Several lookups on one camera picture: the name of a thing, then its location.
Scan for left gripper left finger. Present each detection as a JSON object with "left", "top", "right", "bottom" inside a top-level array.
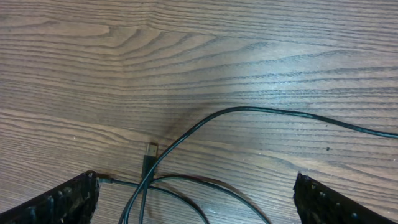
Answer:
[{"left": 1, "top": 171, "right": 100, "bottom": 224}]

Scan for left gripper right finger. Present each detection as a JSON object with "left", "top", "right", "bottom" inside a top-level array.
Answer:
[{"left": 293, "top": 173, "right": 394, "bottom": 224}]

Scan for black USB cable long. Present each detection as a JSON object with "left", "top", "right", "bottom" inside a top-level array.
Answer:
[{"left": 118, "top": 106, "right": 397, "bottom": 224}]

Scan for black USB cable short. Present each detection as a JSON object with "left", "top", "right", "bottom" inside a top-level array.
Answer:
[{"left": 91, "top": 144, "right": 276, "bottom": 223}]

